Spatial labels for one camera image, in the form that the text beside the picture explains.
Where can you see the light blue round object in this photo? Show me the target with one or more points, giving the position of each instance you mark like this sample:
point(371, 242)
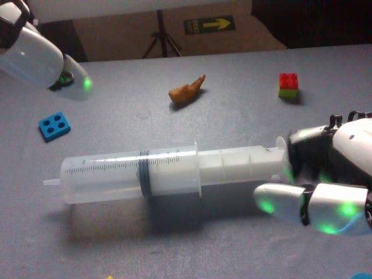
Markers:
point(361, 276)

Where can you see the red building block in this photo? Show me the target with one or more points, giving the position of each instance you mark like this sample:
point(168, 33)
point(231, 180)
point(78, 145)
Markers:
point(288, 80)

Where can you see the brown cardboard box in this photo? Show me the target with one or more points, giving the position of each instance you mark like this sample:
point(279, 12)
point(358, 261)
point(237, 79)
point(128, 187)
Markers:
point(116, 37)

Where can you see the black sign with yellow arrow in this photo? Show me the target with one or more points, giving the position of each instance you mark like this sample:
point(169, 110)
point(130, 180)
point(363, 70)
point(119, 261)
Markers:
point(209, 24)

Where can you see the black tripod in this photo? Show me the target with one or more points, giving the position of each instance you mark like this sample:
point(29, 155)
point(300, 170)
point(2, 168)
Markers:
point(160, 29)

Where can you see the blue block with four holes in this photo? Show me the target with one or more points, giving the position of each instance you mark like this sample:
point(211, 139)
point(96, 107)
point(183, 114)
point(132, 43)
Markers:
point(53, 126)

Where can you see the green building block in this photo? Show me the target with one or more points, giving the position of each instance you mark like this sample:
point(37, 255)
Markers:
point(287, 93)

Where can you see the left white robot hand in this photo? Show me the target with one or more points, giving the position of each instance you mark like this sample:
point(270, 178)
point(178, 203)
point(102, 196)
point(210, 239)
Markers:
point(35, 58)

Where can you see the large clear plastic syringe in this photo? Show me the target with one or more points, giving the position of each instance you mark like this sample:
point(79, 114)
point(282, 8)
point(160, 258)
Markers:
point(171, 174)

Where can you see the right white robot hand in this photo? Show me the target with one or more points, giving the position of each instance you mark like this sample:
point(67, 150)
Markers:
point(337, 200)

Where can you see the brown toy chicken wing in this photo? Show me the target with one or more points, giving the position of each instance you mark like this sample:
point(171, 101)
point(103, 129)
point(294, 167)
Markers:
point(183, 91)

